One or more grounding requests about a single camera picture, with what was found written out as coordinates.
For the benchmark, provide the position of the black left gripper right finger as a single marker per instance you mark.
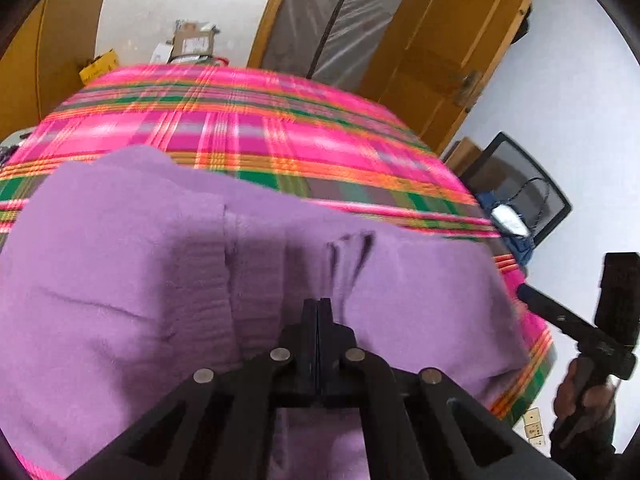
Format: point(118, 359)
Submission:
point(547, 308)

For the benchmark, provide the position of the wooden wardrobe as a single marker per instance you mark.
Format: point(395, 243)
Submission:
point(44, 45)

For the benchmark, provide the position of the wooden door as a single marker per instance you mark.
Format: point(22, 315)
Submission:
point(435, 59)

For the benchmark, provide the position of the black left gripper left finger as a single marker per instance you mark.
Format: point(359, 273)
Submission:
point(218, 426)

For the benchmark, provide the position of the plastic covered doorway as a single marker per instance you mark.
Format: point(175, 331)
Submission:
point(330, 41)

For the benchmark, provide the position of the pink plaid tablecloth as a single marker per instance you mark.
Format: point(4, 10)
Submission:
point(297, 138)

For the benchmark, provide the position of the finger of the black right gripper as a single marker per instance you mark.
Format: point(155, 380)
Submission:
point(418, 425)

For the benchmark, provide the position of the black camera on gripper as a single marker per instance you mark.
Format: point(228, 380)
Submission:
point(618, 308)

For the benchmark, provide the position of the black mesh chair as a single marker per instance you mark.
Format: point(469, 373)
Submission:
point(517, 195)

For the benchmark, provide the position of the white box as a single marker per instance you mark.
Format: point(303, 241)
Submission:
point(161, 54)

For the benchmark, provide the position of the cardboard box with label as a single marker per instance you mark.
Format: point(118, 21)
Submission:
point(193, 41)

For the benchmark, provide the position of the yellow paper bag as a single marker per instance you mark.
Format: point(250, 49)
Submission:
point(99, 66)

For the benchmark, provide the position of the purple fleece garment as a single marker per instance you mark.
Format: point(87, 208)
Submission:
point(122, 277)

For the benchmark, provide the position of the black sleeved right forearm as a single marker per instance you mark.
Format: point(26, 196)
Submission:
point(591, 453)

